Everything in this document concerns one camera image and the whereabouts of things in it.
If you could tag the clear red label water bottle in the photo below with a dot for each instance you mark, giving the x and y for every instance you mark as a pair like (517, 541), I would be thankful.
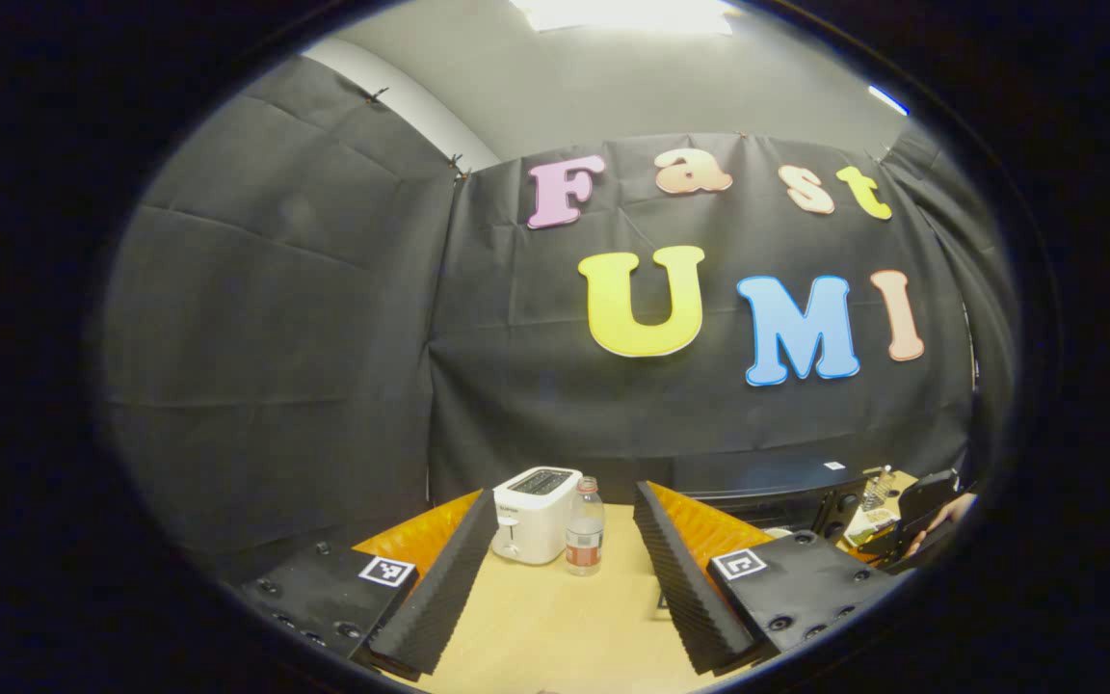
(585, 535)

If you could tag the black backdrop cloth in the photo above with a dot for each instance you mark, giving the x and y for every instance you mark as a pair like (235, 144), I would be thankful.
(276, 337)

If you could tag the black electric oven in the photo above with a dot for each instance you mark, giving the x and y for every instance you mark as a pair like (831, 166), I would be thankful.
(767, 487)

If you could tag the white toaster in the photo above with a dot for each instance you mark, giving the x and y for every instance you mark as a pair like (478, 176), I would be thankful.
(536, 516)

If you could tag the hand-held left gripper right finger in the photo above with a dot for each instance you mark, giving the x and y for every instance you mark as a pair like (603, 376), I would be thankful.
(675, 578)

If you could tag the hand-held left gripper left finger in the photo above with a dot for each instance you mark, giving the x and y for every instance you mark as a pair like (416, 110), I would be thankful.
(459, 569)

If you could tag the ceiling light panel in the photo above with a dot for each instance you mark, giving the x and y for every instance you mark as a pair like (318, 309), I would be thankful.
(887, 99)
(627, 13)

